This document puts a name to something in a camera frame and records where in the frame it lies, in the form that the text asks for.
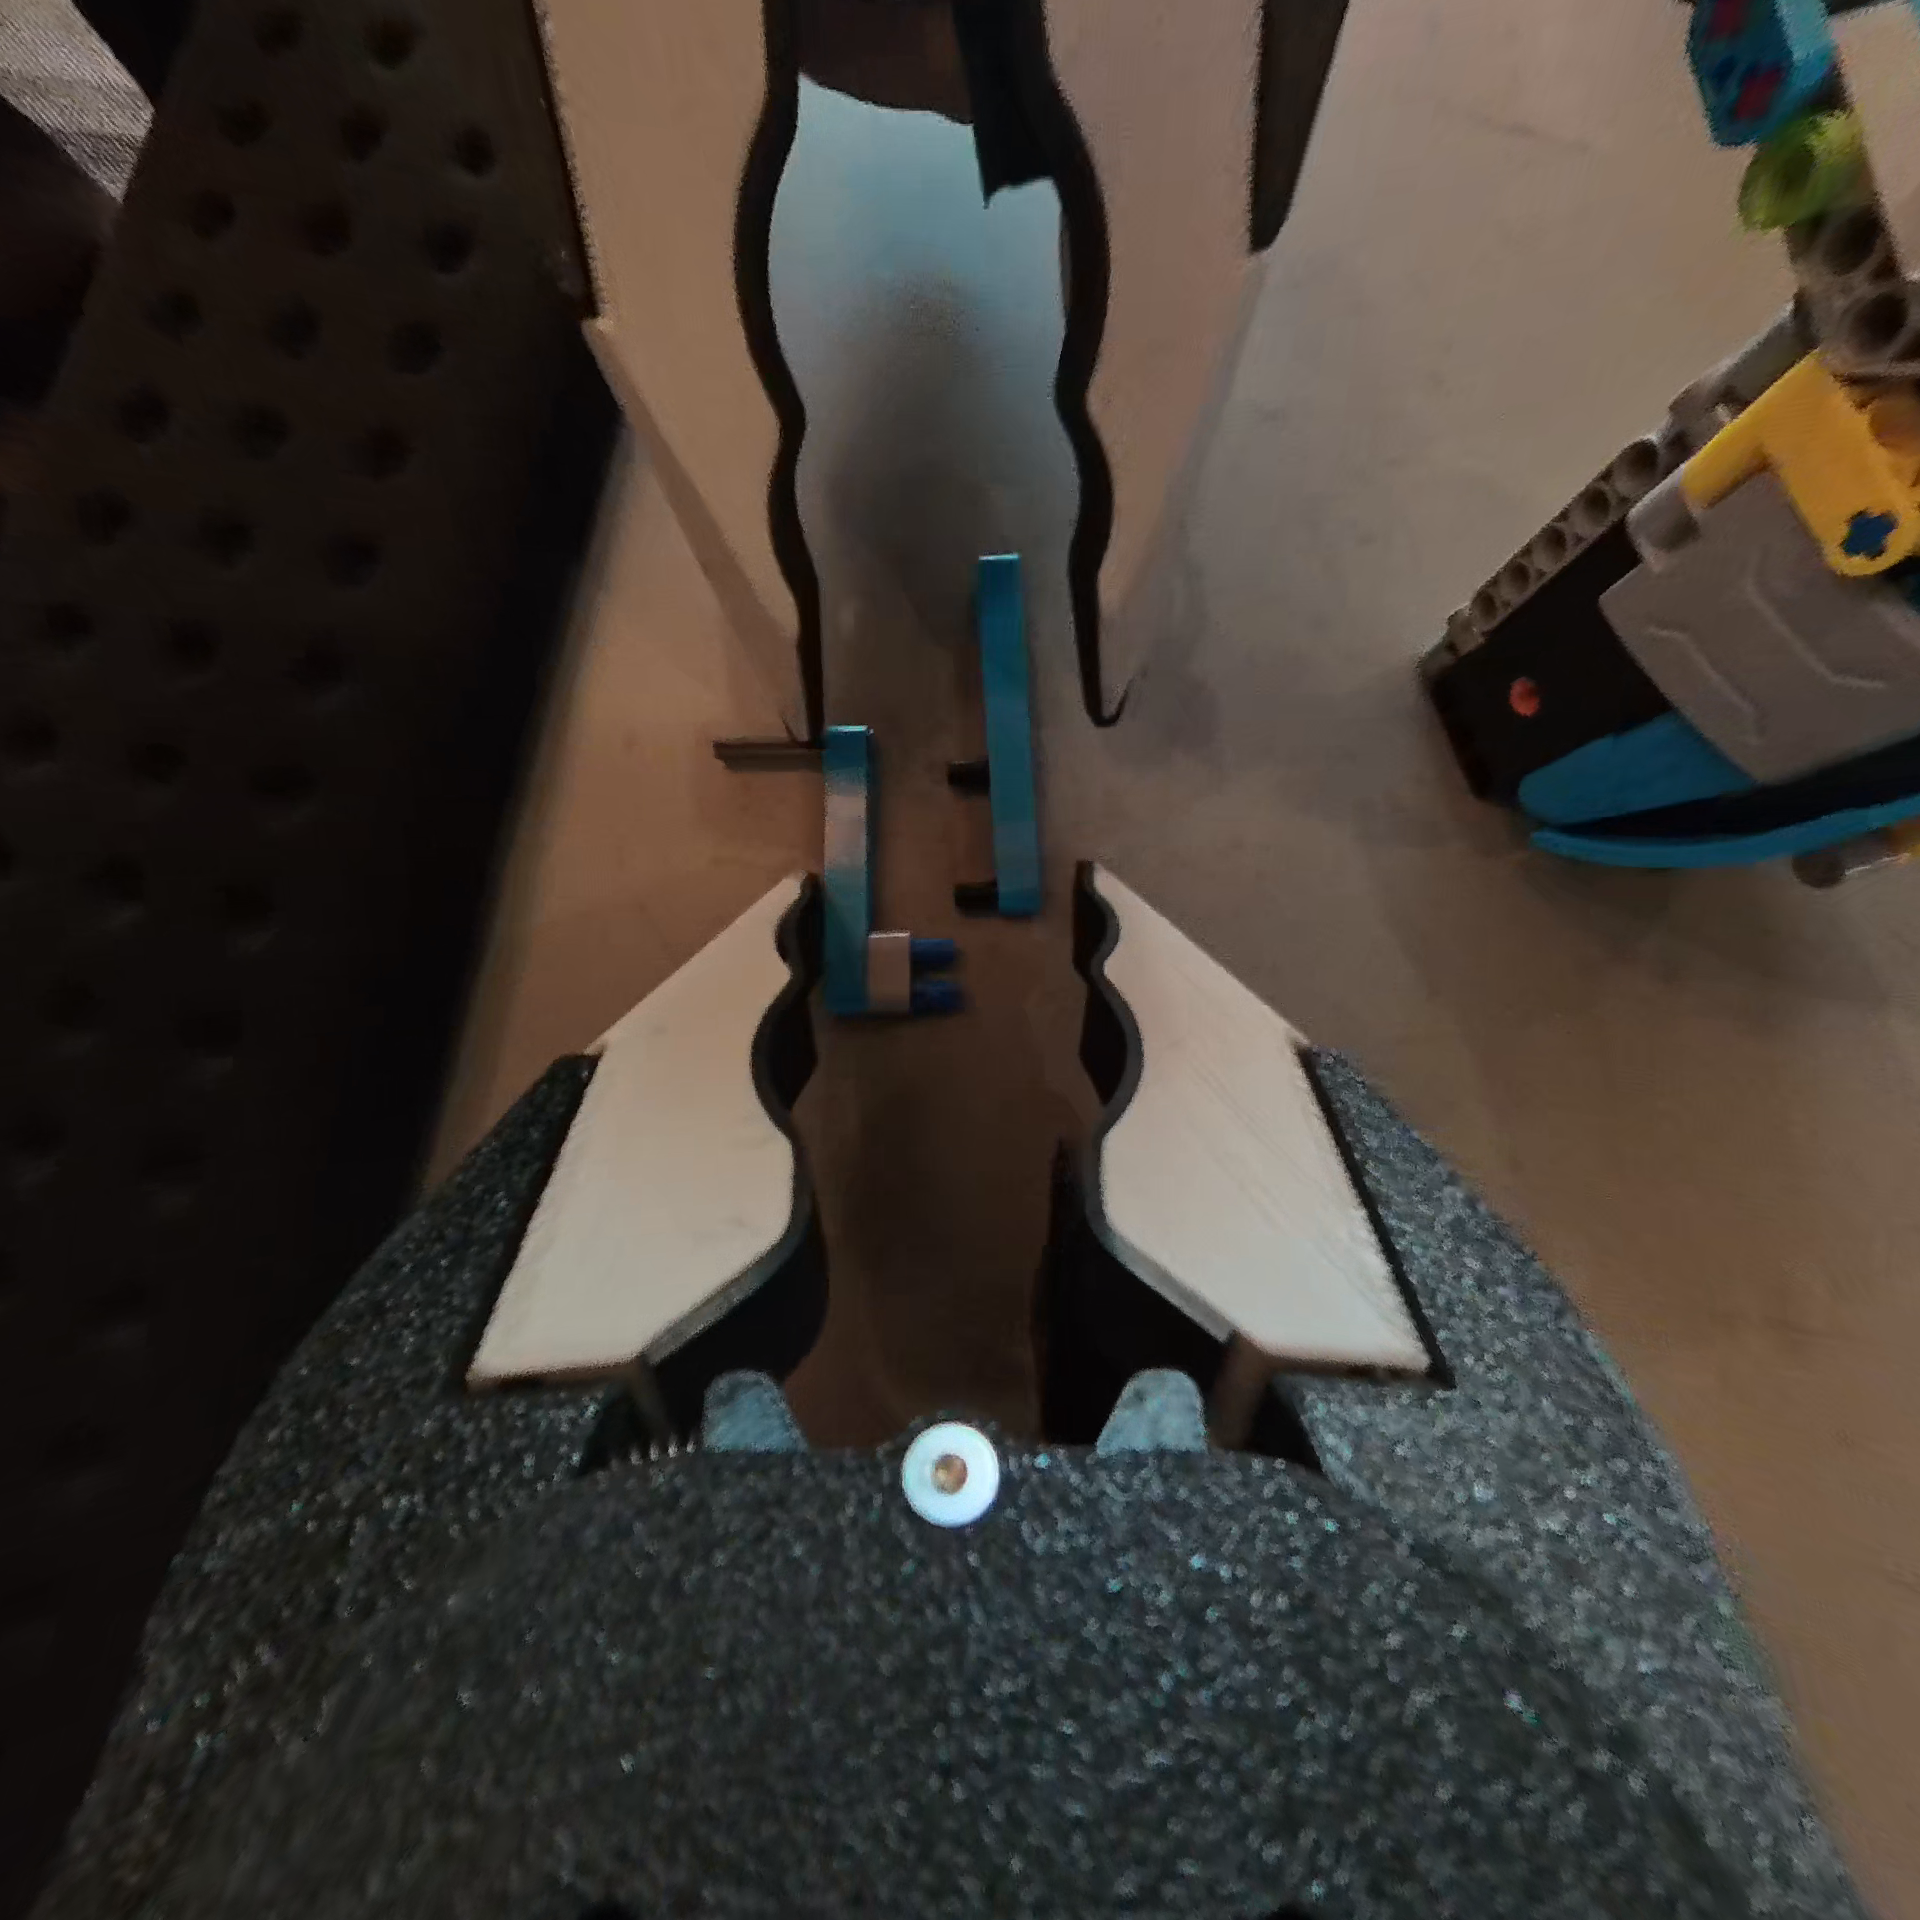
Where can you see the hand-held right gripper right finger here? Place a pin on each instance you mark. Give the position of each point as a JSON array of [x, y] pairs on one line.
[[1244, 1184]]

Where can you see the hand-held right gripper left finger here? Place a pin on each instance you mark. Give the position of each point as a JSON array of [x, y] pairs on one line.
[[661, 1184]]

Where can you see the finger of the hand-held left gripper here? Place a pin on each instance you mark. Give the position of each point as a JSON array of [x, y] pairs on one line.
[[661, 226], [1185, 301]]

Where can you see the teal short beam with pins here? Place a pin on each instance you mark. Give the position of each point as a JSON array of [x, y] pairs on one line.
[[849, 870]]

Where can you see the dark grey axle rod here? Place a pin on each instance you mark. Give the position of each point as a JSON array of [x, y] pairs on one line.
[[764, 752]]

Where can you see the teal long holed beam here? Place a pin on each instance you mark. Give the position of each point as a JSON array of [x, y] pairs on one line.
[[1008, 720]]

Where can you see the blue grey toy robot model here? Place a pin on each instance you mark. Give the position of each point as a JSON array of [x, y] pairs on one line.
[[1724, 646]]

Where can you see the black perforated panel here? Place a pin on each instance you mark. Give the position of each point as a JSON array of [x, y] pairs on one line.
[[270, 599]]

